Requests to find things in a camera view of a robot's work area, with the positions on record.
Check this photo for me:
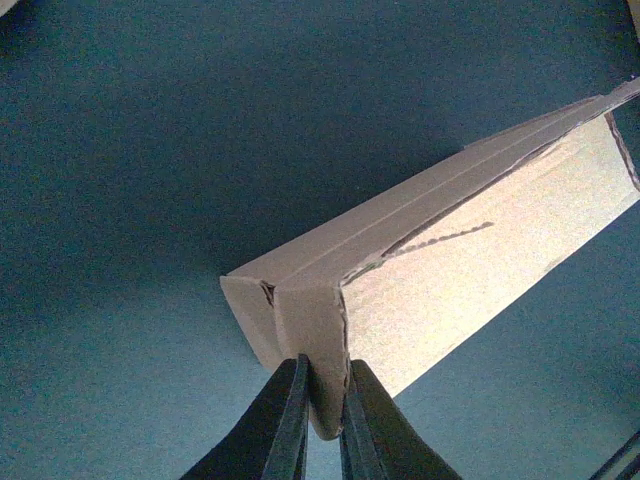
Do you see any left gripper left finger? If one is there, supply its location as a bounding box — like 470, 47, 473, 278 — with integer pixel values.
182, 354, 310, 480

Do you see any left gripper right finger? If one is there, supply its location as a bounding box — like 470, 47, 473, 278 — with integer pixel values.
340, 360, 460, 480

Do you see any cardboard box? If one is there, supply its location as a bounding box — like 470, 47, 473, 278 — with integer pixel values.
220, 80, 639, 439

